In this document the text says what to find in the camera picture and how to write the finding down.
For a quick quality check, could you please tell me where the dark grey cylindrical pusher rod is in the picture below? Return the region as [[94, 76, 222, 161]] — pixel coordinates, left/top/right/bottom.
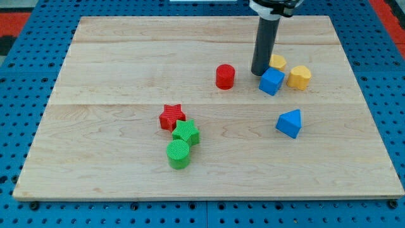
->
[[251, 18, 280, 76]]

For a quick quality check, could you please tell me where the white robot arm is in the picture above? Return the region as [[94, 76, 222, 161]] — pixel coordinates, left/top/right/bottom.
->
[[249, 0, 304, 76]]

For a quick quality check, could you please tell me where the red star block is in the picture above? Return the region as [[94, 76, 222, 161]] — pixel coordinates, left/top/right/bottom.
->
[[159, 104, 186, 132]]

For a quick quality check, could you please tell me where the green star block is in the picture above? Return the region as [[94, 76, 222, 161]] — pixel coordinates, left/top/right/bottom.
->
[[171, 119, 200, 146]]

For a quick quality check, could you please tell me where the yellow hexagon block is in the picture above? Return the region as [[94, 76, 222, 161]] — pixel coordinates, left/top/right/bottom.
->
[[269, 54, 287, 71]]

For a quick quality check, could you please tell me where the blue cube block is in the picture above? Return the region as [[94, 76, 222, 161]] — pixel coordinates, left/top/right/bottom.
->
[[259, 67, 285, 96]]

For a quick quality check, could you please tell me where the yellow heart block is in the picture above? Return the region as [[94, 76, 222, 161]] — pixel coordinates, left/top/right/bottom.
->
[[287, 65, 312, 91]]

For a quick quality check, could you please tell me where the red cylinder block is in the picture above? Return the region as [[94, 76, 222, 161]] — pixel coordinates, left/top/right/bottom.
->
[[216, 64, 235, 90]]

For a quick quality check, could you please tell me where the blue triangular prism block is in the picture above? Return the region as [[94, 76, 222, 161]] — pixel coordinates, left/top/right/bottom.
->
[[276, 109, 302, 139]]

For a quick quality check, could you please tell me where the light wooden board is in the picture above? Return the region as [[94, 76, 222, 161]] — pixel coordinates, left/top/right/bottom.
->
[[13, 16, 404, 201]]

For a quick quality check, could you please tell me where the green cylinder block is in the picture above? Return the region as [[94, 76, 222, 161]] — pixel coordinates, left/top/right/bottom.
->
[[166, 139, 190, 170]]

